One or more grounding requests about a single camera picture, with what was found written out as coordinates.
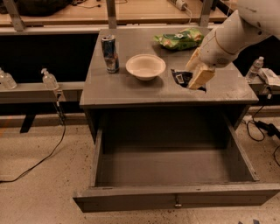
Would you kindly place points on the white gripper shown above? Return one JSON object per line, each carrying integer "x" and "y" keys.
{"x": 216, "y": 52}

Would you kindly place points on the dark blue rxbar wrapper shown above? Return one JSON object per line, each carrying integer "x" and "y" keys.
{"x": 182, "y": 78}

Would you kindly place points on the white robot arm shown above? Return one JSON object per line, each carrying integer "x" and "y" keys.
{"x": 252, "y": 22}

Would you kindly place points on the grey cabinet with counter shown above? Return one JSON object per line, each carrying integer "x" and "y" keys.
{"x": 103, "y": 90}

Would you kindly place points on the open grey top drawer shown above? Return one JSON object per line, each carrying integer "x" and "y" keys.
{"x": 138, "y": 167}

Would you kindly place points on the small metal drawer knob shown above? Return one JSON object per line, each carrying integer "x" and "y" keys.
{"x": 177, "y": 203}

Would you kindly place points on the green chip bag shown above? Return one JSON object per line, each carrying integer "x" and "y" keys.
{"x": 185, "y": 39}

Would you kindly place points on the white paper bowl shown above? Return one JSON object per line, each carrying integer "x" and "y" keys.
{"x": 145, "y": 67}

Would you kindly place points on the clear plastic water bottle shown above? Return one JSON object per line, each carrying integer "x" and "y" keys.
{"x": 254, "y": 69}

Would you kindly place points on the white paper box right shelf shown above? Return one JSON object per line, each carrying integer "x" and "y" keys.
{"x": 269, "y": 77}

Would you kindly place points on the blue silver drink can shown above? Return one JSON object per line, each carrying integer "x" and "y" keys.
{"x": 108, "y": 45}

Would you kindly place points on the wooden table behind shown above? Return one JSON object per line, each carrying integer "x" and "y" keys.
{"x": 92, "y": 12}

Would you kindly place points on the grey low shelf left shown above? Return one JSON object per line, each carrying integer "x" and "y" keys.
{"x": 37, "y": 92}

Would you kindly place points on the clear pump sanitizer bottle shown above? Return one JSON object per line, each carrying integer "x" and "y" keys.
{"x": 49, "y": 80}

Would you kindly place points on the black bag on table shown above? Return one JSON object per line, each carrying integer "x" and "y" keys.
{"x": 40, "y": 8}

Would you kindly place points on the clear bottle at left edge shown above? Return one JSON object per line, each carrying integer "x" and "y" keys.
{"x": 7, "y": 80}

